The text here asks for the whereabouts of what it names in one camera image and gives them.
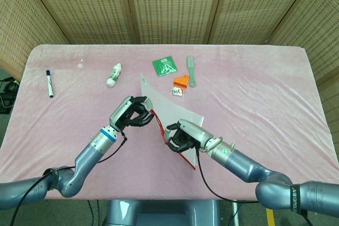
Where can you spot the small clear eraser packet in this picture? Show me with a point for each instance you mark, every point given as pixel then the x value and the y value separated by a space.
pixel 177 91

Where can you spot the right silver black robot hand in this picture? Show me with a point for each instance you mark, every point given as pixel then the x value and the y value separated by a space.
pixel 193 130

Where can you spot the clear zipper pouch red edge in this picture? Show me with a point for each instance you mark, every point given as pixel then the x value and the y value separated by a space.
pixel 169 104

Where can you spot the grey robot torso base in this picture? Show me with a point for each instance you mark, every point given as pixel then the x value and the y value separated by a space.
pixel 159 212

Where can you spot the bamboo folding screen panel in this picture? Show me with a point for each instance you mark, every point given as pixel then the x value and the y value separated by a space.
pixel 259 6
pixel 16 25
pixel 84 6
pixel 172 6
pixel 317 38

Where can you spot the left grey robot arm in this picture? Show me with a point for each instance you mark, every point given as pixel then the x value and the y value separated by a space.
pixel 87 154

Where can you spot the white glue bottle green label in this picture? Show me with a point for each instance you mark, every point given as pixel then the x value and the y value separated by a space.
pixel 114 75

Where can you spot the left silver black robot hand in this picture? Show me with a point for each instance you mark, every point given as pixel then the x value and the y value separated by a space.
pixel 121 112

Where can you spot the pink table cloth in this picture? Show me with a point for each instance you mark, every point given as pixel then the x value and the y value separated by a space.
pixel 265 104

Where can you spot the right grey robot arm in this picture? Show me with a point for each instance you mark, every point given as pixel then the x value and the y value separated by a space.
pixel 243 162

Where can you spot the green square packet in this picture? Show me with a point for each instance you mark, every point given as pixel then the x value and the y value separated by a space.
pixel 164 66

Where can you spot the blue white marker pen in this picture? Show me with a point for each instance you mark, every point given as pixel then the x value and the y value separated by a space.
pixel 49 83

